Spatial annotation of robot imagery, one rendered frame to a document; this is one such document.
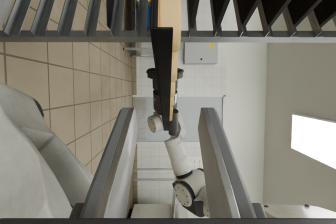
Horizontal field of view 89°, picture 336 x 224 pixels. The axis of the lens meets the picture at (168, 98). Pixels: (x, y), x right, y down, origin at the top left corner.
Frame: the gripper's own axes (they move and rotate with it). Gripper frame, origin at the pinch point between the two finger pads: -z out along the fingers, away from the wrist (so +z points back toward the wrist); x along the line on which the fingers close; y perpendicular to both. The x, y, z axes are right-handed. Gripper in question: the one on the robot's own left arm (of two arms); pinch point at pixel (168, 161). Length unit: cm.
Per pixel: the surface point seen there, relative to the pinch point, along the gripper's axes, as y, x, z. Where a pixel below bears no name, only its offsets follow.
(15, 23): -11, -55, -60
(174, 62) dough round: -1.7, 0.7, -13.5
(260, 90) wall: -226, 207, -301
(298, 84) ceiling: -160, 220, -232
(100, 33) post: -14, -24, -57
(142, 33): -14, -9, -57
